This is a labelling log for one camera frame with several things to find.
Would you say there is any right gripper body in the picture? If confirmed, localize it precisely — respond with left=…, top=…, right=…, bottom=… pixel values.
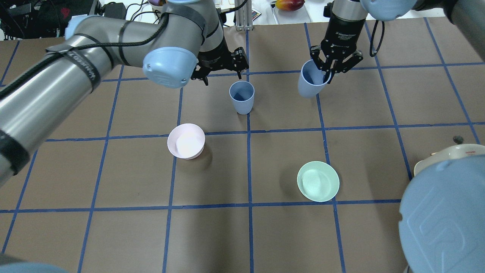
left=310, top=0, right=364, bottom=73

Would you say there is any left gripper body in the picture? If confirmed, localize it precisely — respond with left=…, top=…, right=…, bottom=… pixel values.
left=191, top=10, right=249, bottom=80

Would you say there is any blue cup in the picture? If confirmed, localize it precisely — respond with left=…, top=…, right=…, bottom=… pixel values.
left=229, top=81, right=256, bottom=115
left=297, top=60, right=327, bottom=98

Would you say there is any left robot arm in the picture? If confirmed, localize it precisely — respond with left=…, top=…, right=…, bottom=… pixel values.
left=1, top=0, right=249, bottom=185

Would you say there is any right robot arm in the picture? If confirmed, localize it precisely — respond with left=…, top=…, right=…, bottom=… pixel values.
left=316, top=17, right=484, bottom=273

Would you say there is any remote control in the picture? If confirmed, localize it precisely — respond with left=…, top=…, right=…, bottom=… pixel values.
left=251, top=9, right=262, bottom=21

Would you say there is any mango fruit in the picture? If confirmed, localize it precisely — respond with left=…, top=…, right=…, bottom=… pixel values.
left=275, top=0, right=305, bottom=11

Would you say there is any pink bowl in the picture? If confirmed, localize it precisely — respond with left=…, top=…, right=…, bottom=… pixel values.
left=167, top=123, right=206, bottom=160

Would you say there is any green bowl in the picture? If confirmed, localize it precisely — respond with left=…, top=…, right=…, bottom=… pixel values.
left=297, top=161, right=341, bottom=202

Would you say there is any white toaster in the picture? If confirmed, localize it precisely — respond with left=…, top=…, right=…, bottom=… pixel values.
left=413, top=144, right=485, bottom=175

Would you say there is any aluminium frame post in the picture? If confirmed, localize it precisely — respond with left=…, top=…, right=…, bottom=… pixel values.
left=235, top=0, right=253, bottom=31

